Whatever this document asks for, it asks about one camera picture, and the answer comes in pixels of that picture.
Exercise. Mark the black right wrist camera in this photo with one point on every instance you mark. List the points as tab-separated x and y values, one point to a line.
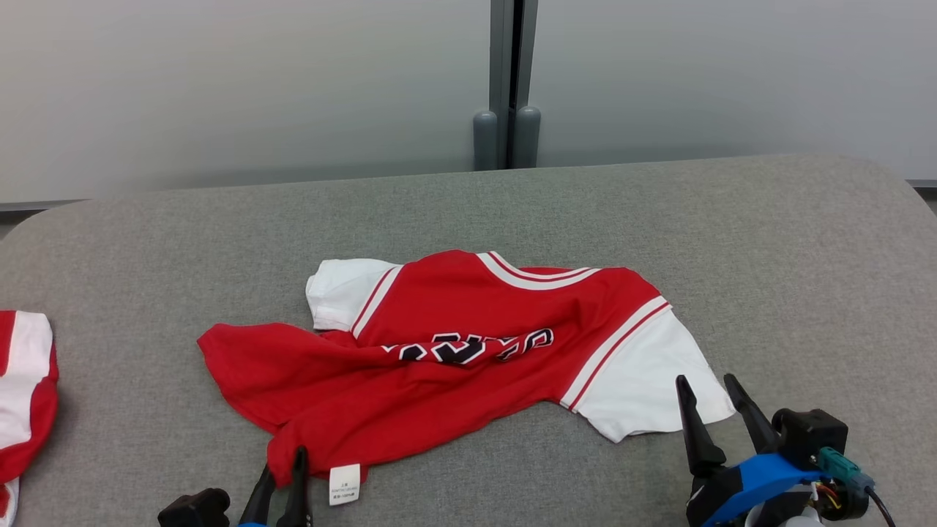
809	435

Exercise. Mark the blue right camera bracket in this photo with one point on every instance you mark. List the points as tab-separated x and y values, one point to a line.
761	479

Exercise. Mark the grey cylindrical post foot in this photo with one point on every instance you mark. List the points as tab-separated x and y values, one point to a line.
526	135
485	139

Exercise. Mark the red and white jersey shirt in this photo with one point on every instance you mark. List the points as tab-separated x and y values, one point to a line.
454	366
25	380

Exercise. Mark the grey partition base rail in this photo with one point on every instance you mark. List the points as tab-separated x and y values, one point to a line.
924	183

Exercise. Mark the grey metal partition post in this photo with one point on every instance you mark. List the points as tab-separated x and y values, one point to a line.
512	66

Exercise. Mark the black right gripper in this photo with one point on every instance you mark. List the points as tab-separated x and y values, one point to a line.
714	498

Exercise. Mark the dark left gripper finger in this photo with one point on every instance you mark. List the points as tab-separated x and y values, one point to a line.
296	490
258	501

